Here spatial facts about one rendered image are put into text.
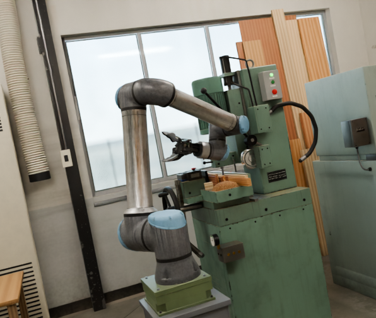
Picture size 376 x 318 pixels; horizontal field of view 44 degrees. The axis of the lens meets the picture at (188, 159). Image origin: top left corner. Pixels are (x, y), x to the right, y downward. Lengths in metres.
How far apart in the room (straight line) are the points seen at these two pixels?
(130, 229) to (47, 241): 1.83
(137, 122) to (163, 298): 0.74
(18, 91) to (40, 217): 0.96
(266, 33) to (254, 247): 2.30
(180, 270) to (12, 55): 2.27
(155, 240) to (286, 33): 2.89
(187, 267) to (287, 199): 0.93
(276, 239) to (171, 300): 0.92
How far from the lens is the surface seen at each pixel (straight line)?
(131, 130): 2.03
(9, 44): 3.66
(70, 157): 3.64
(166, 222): 1.86
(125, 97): 2.06
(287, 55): 4.34
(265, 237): 2.59
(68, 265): 3.83
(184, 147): 2.31
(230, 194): 2.43
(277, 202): 2.60
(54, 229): 3.78
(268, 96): 2.65
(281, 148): 2.74
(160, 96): 1.99
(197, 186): 2.61
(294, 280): 2.73
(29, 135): 3.55
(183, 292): 1.89
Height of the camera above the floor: 1.22
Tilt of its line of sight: 3 degrees down
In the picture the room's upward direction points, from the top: 11 degrees counter-clockwise
